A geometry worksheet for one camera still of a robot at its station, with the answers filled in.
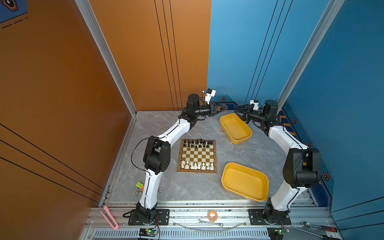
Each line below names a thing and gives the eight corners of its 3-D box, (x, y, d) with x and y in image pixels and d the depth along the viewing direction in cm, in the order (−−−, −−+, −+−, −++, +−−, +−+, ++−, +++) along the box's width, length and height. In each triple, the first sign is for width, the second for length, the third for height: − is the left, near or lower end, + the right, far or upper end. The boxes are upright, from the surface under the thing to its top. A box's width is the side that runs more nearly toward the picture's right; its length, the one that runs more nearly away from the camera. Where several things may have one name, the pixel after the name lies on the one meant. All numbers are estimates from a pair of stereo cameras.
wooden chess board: (178, 173, 90) (177, 171, 88) (180, 141, 105) (180, 139, 102) (217, 173, 90) (218, 171, 88) (214, 141, 105) (215, 139, 102)
